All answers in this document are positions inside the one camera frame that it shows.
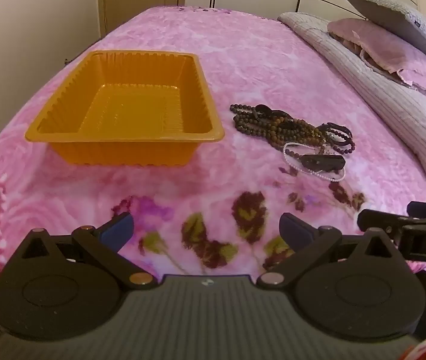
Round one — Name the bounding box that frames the white pearl bracelet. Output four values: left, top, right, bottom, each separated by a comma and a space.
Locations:
282, 142, 346, 183

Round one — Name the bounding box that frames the pink floral blanket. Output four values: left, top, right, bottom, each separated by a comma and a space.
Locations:
0, 5, 426, 275

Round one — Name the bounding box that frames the tan wooden door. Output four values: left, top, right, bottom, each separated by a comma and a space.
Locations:
96, 0, 187, 40

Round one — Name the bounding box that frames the pink pillow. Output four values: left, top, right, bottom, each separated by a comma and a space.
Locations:
327, 18, 426, 103

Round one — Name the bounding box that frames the orange plastic tray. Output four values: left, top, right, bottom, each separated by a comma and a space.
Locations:
24, 50, 225, 166

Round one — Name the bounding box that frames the black oval pendant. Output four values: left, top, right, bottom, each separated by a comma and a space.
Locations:
254, 104, 292, 120

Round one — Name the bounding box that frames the maroon bead bracelet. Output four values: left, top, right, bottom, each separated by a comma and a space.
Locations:
310, 137, 356, 156

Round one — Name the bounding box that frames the dark bead necklace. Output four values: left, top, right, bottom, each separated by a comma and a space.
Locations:
230, 103, 289, 137

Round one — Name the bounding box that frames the grey pillow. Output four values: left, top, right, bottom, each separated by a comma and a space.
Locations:
335, 0, 426, 64

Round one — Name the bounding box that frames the grey striped quilt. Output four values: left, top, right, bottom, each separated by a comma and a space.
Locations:
277, 12, 426, 204

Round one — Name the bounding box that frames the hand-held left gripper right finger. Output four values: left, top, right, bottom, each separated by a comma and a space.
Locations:
256, 213, 404, 289

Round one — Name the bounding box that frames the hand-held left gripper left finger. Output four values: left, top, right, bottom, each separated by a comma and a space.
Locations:
21, 212, 157, 289

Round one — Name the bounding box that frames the black hair clip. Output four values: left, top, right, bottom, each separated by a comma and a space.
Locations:
298, 153, 347, 170

